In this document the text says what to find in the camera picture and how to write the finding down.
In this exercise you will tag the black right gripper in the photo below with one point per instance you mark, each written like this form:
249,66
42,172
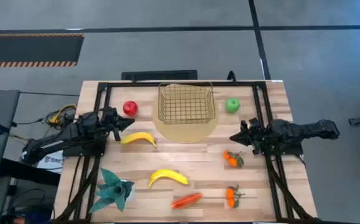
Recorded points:
254,133

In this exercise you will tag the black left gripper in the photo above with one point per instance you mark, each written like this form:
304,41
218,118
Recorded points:
109,119

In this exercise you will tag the red toy apple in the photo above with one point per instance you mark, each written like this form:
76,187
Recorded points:
130,108

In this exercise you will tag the yellow toy banana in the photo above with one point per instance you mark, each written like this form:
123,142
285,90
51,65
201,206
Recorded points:
167,175
137,137

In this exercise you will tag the tangerine pair with leaves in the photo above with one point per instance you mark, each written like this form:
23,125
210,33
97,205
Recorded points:
230,196
232,158

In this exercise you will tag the green toy apple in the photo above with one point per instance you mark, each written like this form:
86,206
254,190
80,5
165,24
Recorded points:
232,105

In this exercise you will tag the toy watermelon slice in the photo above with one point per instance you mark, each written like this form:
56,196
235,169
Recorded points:
186,200

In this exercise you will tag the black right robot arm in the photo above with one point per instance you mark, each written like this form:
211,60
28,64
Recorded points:
298,130

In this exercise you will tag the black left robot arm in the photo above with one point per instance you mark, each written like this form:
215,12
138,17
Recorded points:
58,140

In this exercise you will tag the black floor grille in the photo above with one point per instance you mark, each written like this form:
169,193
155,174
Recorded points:
159,75

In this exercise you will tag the artificial green potted plant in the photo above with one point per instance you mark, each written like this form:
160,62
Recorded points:
114,191

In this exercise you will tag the white printed paper sheet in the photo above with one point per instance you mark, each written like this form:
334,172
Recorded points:
53,161

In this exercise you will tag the black crossbar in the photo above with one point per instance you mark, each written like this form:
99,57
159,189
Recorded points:
27,172

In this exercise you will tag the black hazard-striped floor mat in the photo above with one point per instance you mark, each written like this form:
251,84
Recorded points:
27,48

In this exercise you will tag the black metal table frame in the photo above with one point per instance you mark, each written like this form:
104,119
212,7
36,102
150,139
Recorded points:
179,84

